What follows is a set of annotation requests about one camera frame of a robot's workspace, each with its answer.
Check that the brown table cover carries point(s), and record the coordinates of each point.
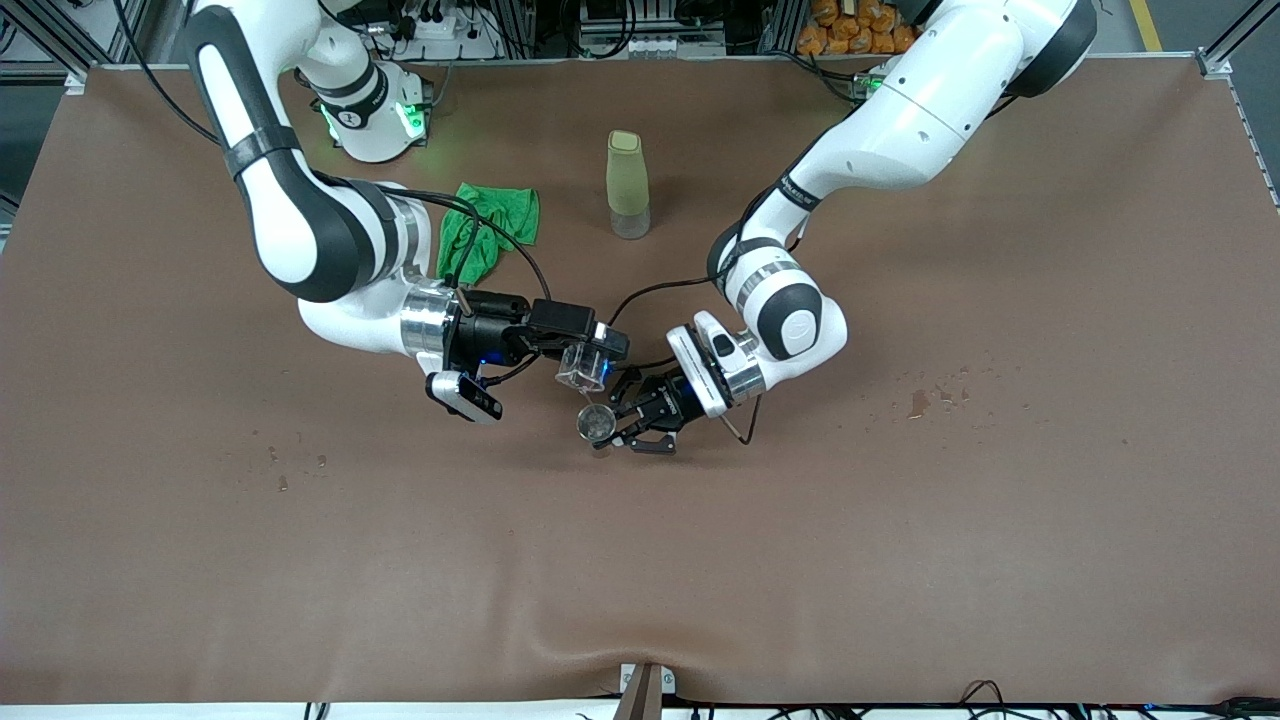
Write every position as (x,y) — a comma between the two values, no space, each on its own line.
(640,560)

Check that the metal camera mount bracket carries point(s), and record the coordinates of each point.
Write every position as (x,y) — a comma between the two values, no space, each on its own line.
(645,690)

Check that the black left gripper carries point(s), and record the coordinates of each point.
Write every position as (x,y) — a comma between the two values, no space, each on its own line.
(668,401)

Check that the green cloth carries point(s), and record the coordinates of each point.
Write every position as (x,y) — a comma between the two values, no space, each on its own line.
(500,215)

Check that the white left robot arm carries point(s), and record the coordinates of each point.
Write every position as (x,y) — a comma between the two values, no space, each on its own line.
(920,110)

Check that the yellow-green tall bottle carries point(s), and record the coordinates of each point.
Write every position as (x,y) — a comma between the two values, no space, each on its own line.
(627,180)

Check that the orange snack packets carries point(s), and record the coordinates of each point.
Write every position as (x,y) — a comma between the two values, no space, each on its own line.
(850,30)

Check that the aluminium frame post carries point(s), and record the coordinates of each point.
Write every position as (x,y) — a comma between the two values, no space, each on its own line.
(1225,50)
(60,35)

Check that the white power strip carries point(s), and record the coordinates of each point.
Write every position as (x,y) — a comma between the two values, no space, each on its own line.
(435,28)

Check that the clear measuring cup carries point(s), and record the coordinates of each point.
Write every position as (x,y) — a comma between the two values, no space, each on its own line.
(582,368)

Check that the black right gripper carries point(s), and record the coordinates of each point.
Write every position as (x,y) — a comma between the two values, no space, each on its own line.
(490,328)

